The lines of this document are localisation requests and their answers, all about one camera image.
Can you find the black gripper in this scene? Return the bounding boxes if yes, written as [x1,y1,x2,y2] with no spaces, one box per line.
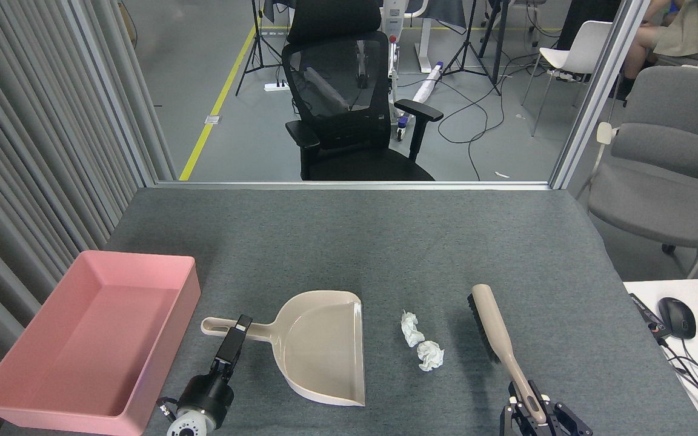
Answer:
[176,315,253,428]

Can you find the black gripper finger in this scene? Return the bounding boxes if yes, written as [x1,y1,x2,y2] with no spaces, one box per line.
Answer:
[500,380,534,436]
[540,394,593,436]

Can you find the beige plastic dustpan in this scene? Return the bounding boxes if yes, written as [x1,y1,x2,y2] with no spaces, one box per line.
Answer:
[201,290,366,407]

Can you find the beige hand brush black bristles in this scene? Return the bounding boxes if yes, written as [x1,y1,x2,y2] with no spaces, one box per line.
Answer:
[467,284,550,424]

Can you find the white paper ball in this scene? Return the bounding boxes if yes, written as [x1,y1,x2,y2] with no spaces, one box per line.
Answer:
[401,311,425,348]
[417,340,445,372]

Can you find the pink plastic bin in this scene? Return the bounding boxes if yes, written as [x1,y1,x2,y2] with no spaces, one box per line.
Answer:
[0,250,202,436]

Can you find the flat black device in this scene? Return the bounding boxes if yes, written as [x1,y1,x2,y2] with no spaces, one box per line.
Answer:
[628,293,672,340]

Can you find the black computer mouse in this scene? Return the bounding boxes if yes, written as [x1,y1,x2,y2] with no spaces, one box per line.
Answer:
[657,297,697,340]

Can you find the black mesh office chair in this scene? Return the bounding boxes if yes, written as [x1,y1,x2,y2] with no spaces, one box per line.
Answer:
[281,0,445,182]

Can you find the grey padded chair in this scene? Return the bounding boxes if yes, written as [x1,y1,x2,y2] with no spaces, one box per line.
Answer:
[576,65,698,279]

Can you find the grey pleated curtain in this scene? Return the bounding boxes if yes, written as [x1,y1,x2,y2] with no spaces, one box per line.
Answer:
[0,0,178,436]

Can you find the black tripod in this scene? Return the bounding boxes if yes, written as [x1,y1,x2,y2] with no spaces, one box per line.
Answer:
[443,0,501,96]
[235,0,283,96]

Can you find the white rolled tube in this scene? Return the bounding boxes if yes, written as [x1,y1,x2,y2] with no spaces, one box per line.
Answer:
[413,61,445,105]

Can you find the white stand on wheels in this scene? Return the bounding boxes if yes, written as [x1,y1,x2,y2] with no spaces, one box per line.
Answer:
[379,0,442,143]

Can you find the white plastic chair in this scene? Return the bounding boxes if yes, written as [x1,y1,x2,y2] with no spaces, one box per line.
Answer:
[522,20,613,137]

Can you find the dark hanging cloth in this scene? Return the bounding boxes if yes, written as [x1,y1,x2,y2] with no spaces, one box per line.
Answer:
[425,0,468,34]

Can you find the seated person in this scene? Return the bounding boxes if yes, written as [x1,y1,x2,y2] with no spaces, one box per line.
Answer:
[622,0,698,101]

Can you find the black desk cables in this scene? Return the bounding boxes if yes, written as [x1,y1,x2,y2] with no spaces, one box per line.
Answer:
[658,336,698,403]

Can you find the silver table edge rail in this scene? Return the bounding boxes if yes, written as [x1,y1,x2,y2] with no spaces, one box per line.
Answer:
[154,180,553,191]

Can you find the black floor cable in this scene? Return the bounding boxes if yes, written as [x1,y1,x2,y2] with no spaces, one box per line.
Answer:
[397,45,547,181]

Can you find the silver aluminium post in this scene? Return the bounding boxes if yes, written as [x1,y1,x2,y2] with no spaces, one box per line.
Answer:
[549,0,653,190]

